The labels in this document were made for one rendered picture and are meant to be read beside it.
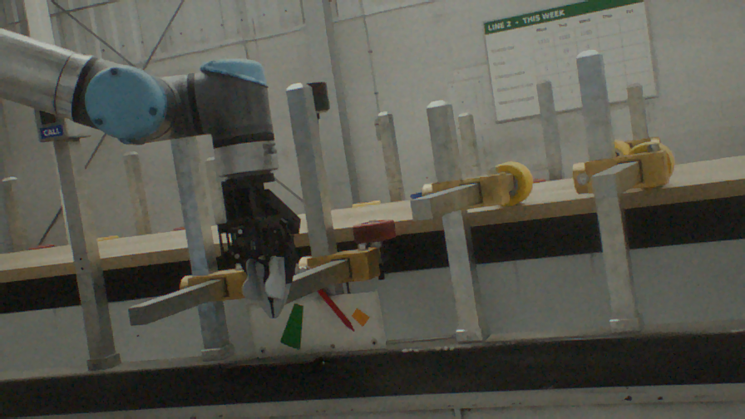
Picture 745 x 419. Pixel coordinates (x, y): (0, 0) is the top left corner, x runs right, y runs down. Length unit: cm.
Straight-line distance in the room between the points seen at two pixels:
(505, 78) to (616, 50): 100
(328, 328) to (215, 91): 52
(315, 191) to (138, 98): 51
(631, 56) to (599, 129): 720
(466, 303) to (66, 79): 73
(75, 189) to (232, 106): 64
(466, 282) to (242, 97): 49
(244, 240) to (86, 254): 61
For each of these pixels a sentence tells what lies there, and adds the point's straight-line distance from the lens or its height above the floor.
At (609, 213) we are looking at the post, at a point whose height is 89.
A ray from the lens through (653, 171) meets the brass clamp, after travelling 150.
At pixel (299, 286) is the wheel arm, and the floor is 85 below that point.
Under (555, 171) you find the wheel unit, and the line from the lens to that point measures 264.
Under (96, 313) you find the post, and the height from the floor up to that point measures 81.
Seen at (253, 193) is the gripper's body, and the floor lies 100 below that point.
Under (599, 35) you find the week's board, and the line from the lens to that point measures 876.
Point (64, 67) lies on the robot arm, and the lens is 129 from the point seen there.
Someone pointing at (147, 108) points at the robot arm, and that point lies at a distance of 125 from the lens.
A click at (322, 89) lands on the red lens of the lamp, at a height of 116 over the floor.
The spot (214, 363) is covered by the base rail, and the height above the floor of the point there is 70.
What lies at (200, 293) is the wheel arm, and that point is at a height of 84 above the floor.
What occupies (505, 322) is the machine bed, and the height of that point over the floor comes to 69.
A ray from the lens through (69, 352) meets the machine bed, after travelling 230.
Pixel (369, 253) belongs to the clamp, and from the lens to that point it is 164.
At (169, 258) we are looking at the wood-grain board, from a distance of 208.
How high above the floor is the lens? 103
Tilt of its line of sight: 3 degrees down
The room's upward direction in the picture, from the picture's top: 9 degrees counter-clockwise
